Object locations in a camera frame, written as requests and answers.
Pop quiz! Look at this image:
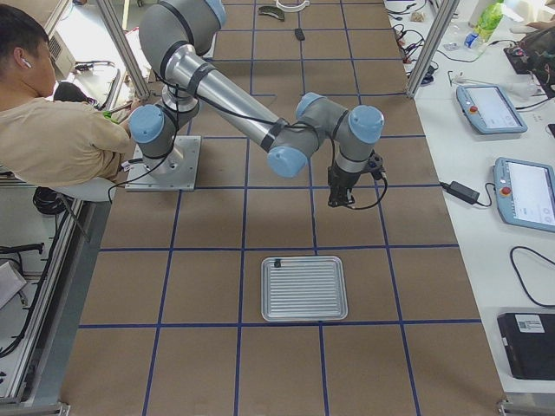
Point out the black laptop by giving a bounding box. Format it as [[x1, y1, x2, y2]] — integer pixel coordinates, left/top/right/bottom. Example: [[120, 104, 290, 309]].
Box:
[[497, 313, 554, 380]]

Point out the green plastic bottle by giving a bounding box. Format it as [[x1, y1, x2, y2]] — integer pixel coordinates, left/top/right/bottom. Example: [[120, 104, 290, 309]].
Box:
[[464, 0, 504, 49]]

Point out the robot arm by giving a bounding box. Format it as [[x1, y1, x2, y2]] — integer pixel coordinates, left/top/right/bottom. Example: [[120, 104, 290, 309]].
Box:
[[129, 1, 386, 209]]

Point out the black brake pad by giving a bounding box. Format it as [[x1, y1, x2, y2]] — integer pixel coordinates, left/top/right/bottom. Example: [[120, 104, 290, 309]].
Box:
[[294, 28, 305, 42]]

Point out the upper teach pendant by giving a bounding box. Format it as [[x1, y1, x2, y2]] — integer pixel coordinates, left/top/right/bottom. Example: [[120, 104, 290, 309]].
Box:
[[455, 85, 528, 135]]

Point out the silver metal tray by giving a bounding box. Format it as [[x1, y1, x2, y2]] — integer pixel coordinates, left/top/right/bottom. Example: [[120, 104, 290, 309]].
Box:
[[260, 256, 349, 322]]

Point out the aluminium frame post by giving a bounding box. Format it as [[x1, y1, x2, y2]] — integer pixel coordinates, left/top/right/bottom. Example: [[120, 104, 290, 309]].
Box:
[[406, 0, 460, 99]]

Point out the person in beige shirt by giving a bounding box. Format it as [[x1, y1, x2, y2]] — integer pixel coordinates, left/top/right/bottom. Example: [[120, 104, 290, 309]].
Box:
[[1, 4, 131, 188]]

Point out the olive green brake shoe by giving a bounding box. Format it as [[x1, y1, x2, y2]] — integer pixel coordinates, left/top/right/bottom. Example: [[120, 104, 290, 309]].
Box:
[[258, 5, 285, 22]]

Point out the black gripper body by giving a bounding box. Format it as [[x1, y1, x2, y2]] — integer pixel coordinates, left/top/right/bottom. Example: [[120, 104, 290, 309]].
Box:
[[328, 166, 356, 207]]

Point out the white curved plastic bracket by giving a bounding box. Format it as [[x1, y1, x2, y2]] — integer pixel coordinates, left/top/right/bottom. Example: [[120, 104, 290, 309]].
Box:
[[275, 0, 310, 13]]

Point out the teach pendant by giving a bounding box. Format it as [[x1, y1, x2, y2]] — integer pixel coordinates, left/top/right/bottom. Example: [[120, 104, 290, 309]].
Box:
[[455, 85, 528, 135], [493, 158, 554, 232]]

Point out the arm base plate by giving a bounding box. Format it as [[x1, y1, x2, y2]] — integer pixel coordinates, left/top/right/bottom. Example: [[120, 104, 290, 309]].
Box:
[[125, 135, 202, 192]]

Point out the black power adapter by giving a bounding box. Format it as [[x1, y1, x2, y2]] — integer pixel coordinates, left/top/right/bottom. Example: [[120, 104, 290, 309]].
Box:
[[440, 181, 480, 205]]

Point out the lower teach pendant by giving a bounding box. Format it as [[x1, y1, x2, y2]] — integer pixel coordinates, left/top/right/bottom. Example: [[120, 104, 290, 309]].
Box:
[[493, 158, 554, 232]]

